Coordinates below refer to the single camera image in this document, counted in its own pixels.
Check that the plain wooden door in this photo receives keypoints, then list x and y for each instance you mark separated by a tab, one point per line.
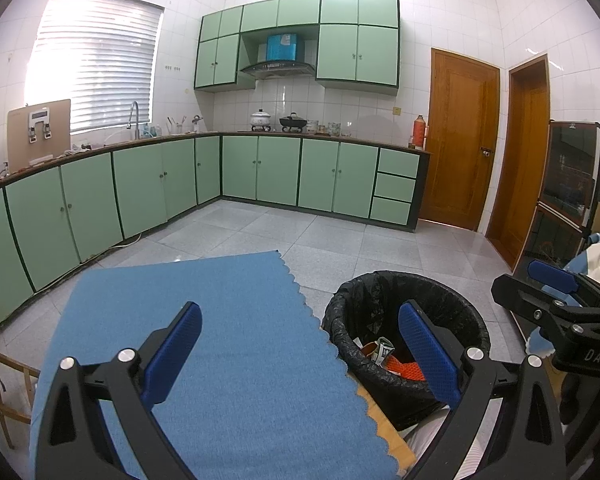
525	160

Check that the green wall cabinet unit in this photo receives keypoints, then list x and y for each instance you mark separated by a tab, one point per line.
340	55

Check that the green foil packet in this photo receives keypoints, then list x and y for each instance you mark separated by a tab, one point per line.
384	351

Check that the black glass cabinet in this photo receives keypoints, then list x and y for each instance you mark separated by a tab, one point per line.
565	160

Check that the utensil holder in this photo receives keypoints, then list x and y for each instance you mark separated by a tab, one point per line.
177	127

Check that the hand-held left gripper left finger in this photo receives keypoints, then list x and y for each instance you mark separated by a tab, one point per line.
175	347

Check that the green cabinet drawer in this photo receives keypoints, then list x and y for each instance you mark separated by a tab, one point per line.
390	211
395	188
399	162

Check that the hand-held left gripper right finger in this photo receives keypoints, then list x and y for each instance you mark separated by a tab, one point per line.
430	355

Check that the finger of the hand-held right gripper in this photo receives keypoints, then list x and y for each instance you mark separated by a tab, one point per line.
552	275
520	295

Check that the clear glass jar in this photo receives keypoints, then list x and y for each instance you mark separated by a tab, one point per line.
334	128

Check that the chrome kitchen faucet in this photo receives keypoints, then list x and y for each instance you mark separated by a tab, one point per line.
136	125

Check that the range hood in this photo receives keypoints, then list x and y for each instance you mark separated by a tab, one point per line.
277	70

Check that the light blue scalloped cloth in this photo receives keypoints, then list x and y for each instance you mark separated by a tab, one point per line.
577	262

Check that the black wok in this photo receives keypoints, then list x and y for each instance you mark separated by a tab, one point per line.
293	122

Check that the trash bin with black bag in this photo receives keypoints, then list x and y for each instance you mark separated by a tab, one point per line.
360	300

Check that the white cooking pot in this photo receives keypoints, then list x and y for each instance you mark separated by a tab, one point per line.
260	119

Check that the white window blind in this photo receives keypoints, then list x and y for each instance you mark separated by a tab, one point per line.
105	60

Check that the green base cabinet run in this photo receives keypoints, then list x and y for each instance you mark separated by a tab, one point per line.
280	170

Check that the white bracket on board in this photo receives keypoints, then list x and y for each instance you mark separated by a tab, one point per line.
39	120

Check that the orange thermos flask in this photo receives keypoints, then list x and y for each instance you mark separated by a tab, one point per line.
419	132

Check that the blue scalloped table mat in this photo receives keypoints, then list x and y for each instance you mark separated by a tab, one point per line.
240	335

